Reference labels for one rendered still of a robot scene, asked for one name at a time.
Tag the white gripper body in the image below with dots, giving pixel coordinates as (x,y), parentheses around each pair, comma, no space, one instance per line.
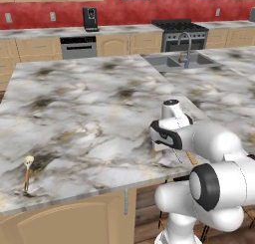
(158,145)

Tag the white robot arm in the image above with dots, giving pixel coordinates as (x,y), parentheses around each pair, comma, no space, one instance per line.
(219,181)

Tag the grey double sink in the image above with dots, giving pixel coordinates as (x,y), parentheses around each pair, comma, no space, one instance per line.
(166,62)

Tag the silver curved tap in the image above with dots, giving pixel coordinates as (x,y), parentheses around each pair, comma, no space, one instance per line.
(188,55)

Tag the beige base cupboard run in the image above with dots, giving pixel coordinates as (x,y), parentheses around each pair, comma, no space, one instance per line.
(129,44)
(229,37)

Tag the black and steel stove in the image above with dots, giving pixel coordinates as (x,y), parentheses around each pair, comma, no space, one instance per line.
(181,34)

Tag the beige island cupboard door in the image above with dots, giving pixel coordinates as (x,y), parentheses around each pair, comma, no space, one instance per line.
(73,221)

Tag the steel dishwasher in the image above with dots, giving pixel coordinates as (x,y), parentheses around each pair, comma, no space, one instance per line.
(78,48)

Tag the wooden spoon with pale head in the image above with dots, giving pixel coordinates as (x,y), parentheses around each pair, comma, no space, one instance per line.
(26,175)

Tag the black coffee machine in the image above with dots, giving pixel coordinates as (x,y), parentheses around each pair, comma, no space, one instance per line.
(90,19)

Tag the dark grey appliance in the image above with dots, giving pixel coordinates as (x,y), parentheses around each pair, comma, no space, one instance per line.
(252,15)

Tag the grey wall socket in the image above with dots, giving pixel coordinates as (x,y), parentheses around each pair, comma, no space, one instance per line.
(8,18)
(217,12)
(52,16)

